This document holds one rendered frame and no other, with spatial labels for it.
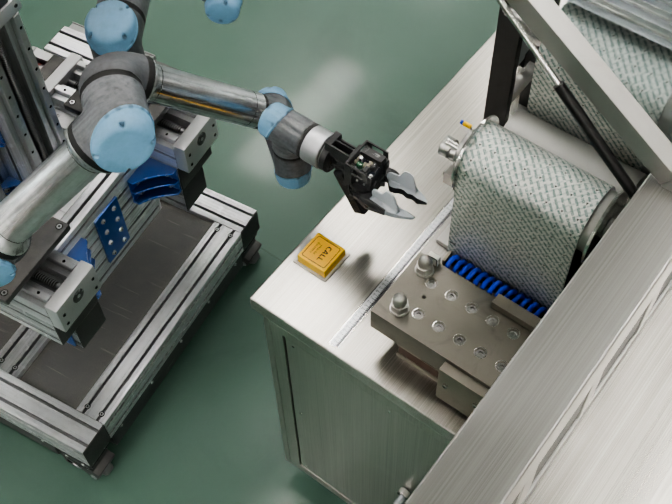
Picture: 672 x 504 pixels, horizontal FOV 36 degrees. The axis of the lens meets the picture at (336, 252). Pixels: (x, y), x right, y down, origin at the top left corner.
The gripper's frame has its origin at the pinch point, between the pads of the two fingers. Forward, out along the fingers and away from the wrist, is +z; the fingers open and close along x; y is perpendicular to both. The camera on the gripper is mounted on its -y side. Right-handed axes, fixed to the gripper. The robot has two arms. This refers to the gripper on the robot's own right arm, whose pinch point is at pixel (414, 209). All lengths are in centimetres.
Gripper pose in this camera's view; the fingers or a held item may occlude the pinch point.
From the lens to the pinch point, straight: 196.4
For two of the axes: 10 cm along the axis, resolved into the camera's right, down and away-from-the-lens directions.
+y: -0.1, -5.6, -8.3
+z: 8.0, 5.0, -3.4
